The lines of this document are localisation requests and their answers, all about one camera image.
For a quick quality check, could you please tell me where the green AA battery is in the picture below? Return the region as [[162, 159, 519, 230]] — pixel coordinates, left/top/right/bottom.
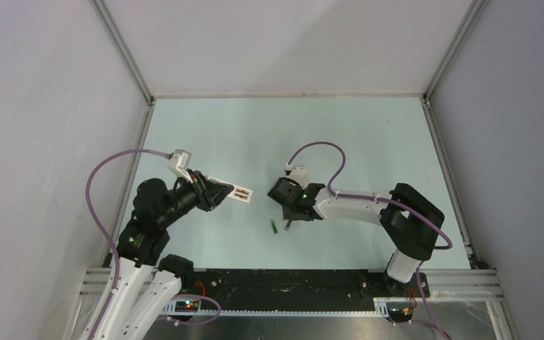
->
[[270, 219, 278, 234]]

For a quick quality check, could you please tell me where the white remote control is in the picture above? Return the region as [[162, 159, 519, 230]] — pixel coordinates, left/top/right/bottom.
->
[[207, 176, 253, 203]]

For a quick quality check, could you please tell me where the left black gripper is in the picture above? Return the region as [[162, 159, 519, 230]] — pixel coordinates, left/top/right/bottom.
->
[[159, 168, 234, 227]]

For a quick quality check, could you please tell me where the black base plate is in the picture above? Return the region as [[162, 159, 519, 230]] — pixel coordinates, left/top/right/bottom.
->
[[194, 268, 431, 312]]

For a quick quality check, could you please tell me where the aluminium frame rail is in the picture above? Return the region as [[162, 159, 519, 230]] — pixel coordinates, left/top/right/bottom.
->
[[76, 267, 519, 340]]

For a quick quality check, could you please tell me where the electronics board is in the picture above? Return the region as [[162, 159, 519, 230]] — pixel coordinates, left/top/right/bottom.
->
[[174, 300, 200, 313], [387, 307, 414, 323]]

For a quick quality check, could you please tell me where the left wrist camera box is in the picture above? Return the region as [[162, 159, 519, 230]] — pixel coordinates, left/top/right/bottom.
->
[[167, 149, 193, 183]]

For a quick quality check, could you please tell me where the purple cable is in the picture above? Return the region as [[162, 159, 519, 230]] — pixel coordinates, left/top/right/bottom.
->
[[285, 141, 453, 340], [85, 149, 172, 340]]

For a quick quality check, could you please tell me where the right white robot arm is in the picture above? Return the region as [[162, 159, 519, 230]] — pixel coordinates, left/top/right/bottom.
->
[[267, 176, 453, 296]]

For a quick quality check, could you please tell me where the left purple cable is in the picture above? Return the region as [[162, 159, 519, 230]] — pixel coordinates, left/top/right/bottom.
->
[[85, 149, 172, 340]]

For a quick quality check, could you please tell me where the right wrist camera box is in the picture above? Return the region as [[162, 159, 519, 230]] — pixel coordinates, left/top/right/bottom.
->
[[285, 164, 310, 188]]

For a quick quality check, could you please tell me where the left electronics board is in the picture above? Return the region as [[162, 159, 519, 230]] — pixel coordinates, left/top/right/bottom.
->
[[174, 300, 200, 313]]

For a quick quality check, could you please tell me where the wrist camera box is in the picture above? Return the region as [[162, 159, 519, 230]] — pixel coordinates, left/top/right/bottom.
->
[[285, 164, 310, 188], [167, 149, 193, 183]]

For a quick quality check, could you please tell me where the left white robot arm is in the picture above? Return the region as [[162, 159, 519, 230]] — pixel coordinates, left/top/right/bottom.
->
[[81, 171, 234, 339]]

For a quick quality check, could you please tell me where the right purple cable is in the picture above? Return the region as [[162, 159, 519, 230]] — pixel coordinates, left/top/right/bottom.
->
[[285, 141, 453, 340]]

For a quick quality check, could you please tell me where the right electronics board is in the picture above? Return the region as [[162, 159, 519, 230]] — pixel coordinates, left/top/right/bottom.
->
[[387, 307, 414, 323]]

